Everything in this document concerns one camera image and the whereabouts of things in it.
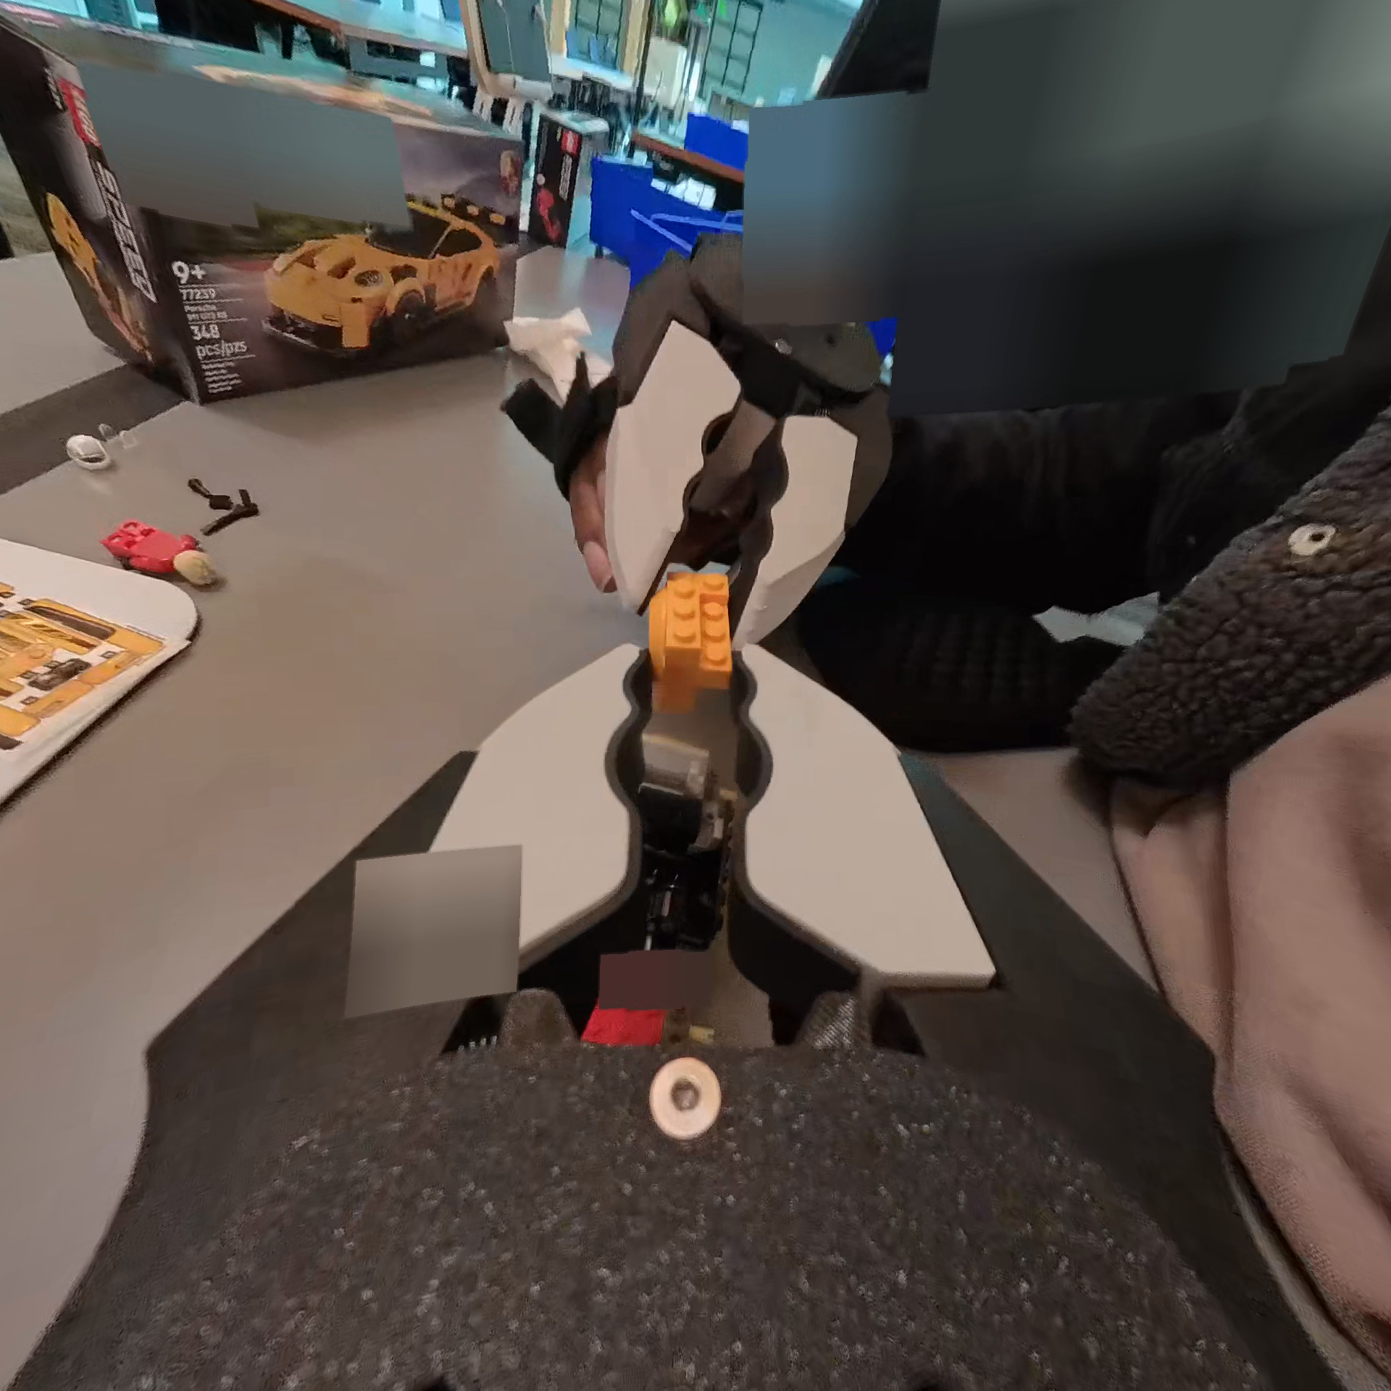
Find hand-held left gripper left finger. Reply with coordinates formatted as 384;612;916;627
432;640;654;965

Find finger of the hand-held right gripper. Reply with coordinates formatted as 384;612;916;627
603;318;754;621
742;412;860;644

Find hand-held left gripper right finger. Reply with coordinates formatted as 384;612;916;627
731;642;997;1010

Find partly built brick car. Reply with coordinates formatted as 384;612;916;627
582;728;752;1050

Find orange toy brick assembly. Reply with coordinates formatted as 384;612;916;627
649;573;736;713

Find grey desk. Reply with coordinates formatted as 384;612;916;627
0;243;1154;1391

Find person's right hand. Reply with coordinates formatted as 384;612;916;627
502;352;621;596

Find crumpled white paper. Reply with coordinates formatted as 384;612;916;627
505;309;615;404

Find black toy set box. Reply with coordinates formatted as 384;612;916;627
527;114;610;250

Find yellow car toy set box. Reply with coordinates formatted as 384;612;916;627
0;21;525;405

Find person's beige hoodie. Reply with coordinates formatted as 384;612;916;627
1108;674;1391;1359

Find small black toy pieces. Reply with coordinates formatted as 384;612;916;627
187;478;260;536

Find person's black fleece jacket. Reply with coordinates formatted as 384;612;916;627
1070;412;1391;786

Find white tray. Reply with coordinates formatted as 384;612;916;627
0;538;202;806

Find red brick with wheel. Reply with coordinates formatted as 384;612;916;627
101;520;219;588

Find orange sticker sheet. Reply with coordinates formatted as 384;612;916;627
0;581;164;751

